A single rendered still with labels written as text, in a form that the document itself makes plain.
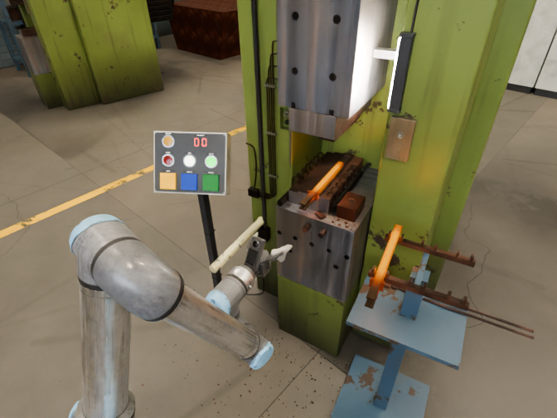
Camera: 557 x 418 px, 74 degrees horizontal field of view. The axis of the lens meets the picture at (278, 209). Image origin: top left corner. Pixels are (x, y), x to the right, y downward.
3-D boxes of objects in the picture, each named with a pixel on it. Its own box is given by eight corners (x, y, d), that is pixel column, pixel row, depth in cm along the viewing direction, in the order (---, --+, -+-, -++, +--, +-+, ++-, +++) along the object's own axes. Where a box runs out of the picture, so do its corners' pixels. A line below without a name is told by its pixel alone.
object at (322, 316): (336, 357, 206) (344, 303, 178) (278, 328, 222) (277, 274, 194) (370, 290, 244) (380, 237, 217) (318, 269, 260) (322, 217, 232)
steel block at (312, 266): (344, 303, 178) (354, 232, 152) (277, 274, 194) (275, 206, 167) (380, 236, 216) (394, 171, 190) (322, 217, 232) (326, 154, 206)
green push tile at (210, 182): (218, 191, 167) (218, 174, 166) (202, 191, 167) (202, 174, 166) (219, 191, 168) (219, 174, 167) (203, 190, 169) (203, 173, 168)
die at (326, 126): (334, 140, 141) (336, 116, 135) (288, 129, 149) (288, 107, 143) (370, 104, 169) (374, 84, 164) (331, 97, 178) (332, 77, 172)
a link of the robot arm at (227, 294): (202, 316, 118) (198, 295, 112) (226, 289, 127) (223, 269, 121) (226, 328, 114) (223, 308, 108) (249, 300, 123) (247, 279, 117)
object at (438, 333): (457, 370, 125) (459, 366, 123) (346, 323, 140) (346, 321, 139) (467, 306, 146) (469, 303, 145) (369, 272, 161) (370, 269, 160)
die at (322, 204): (328, 214, 162) (329, 198, 157) (288, 201, 170) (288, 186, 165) (361, 171, 191) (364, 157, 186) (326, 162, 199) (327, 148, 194)
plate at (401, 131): (406, 162, 143) (415, 121, 133) (384, 157, 147) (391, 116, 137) (408, 160, 144) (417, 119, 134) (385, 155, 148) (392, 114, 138)
